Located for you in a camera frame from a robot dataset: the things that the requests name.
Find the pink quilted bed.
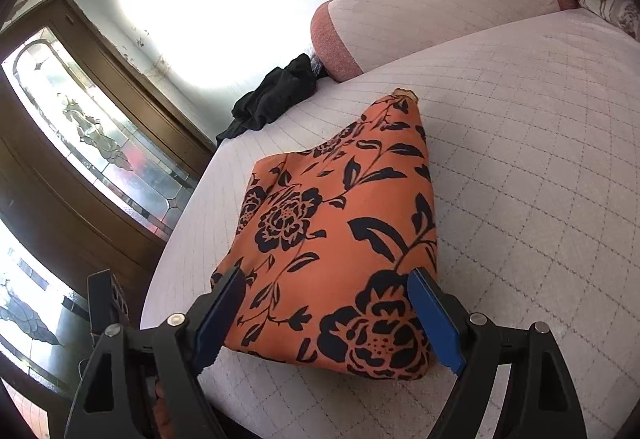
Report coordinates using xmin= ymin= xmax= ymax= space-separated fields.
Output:
xmin=140 ymin=8 xmax=640 ymax=439

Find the black cloth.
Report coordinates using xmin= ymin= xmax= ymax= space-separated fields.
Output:
xmin=216 ymin=53 xmax=319 ymax=143

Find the pink quilted bolster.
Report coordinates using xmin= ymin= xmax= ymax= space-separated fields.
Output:
xmin=310 ymin=0 xmax=581 ymax=84

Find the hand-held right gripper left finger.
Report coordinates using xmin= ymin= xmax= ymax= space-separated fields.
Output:
xmin=64 ymin=265 xmax=247 ymax=439

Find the orange floral garment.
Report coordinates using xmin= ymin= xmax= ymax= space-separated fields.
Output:
xmin=210 ymin=88 xmax=441 ymax=381

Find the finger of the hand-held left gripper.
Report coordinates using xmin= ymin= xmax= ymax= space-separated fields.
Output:
xmin=87 ymin=270 xmax=127 ymax=336

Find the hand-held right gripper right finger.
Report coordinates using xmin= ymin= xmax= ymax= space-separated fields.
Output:
xmin=407 ymin=267 xmax=587 ymax=439

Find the striped floral blanket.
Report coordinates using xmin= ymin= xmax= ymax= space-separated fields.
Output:
xmin=580 ymin=0 xmax=640 ymax=41

